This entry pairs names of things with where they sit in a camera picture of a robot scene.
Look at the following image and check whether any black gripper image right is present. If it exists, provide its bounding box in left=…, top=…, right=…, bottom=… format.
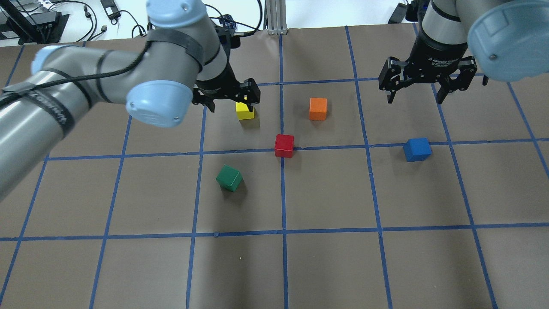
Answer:
left=191, top=62, right=261, bottom=113

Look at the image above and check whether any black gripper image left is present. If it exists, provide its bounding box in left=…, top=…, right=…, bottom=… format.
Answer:
left=378, top=36, right=478, bottom=104

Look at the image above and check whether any red wooden block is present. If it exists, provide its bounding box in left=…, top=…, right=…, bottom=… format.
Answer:
left=274, top=134, right=295, bottom=158

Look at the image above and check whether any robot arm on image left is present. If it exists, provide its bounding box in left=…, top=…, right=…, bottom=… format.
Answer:
left=378, top=0, right=549, bottom=104

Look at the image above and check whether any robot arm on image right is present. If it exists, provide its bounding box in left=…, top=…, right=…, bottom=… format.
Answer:
left=0, top=0, right=261, bottom=200

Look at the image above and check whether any yellow wooden block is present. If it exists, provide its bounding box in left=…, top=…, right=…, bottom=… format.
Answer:
left=235, top=102, right=255, bottom=121

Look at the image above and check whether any blue wooden block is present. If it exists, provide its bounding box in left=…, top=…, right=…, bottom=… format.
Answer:
left=403, top=137, right=433, bottom=162

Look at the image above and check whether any green wooden block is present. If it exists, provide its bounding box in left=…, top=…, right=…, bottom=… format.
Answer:
left=216, top=165, right=243, bottom=192

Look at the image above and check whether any orange wooden block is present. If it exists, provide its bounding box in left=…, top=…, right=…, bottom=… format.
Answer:
left=308, top=97, right=328, bottom=121

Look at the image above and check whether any black power brick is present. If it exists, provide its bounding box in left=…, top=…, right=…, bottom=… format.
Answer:
left=388, top=3, right=408, bottom=24

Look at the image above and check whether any black wrist camera image right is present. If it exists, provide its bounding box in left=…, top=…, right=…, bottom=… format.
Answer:
left=215, top=14, right=241, bottom=49

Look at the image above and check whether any aluminium frame post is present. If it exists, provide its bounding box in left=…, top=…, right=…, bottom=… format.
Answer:
left=263, top=0, right=288, bottom=35

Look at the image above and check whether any black braided cable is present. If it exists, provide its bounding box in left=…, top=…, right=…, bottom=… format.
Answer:
left=0, top=41, right=151, bottom=108

